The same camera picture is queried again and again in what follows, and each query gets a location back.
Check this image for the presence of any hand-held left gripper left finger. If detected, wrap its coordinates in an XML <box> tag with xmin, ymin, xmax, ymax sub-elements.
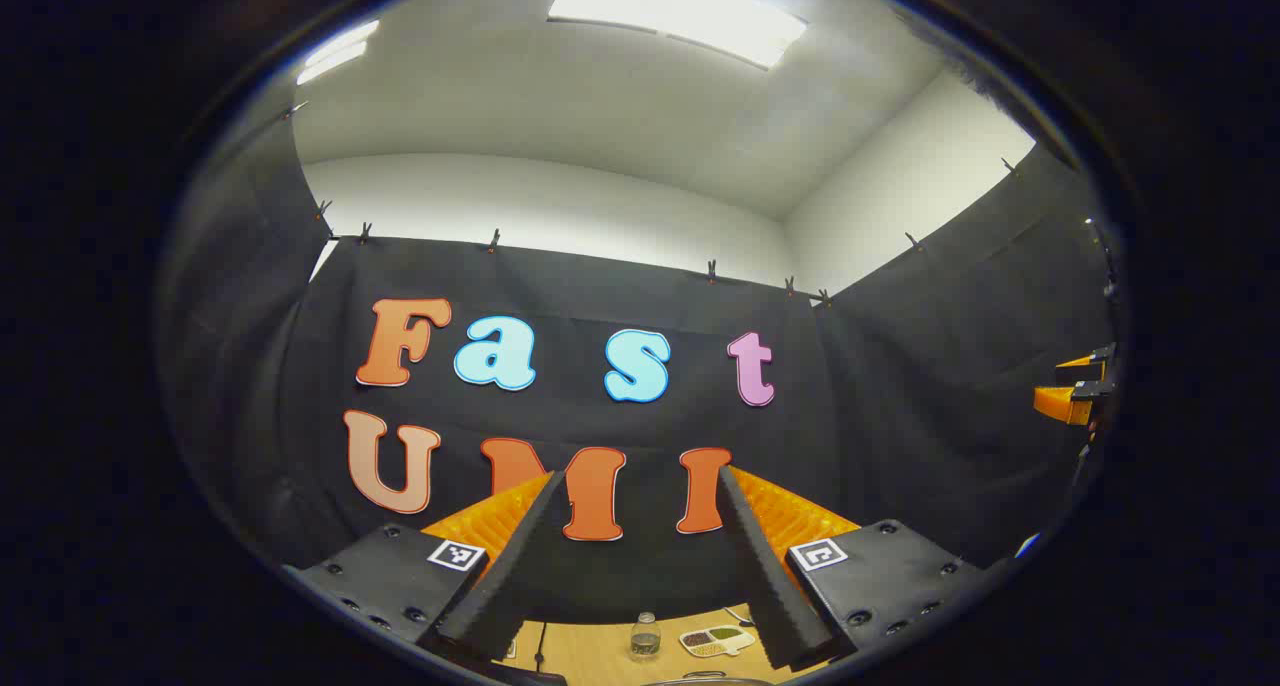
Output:
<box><xmin>283</xmin><ymin>471</ymin><xmax>568</xmax><ymax>664</ymax></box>

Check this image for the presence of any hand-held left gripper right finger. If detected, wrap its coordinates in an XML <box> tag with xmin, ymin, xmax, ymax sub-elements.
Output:
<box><xmin>715</xmin><ymin>464</ymin><xmax>986</xmax><ymax>672</ymax></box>

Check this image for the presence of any white divided seasoning dish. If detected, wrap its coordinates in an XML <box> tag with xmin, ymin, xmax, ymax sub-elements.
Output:
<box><xmin>679</xmin><ymin>625</ymin><xmax>757</xmax><ymax>658</ymax></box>

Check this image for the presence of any large ceiling light panel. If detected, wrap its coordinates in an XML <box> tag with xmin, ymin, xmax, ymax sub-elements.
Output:
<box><xmin>547</xmin><ymin>0</ymin><xmax>807</xmax><ymax>71</ymax></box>

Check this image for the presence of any small ceiling light panel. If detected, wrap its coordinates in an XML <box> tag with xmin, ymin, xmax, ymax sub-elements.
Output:
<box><xmin>296</xmin><ymin>20</ymin><xmax>381</xmax><ymax>87</ymax></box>

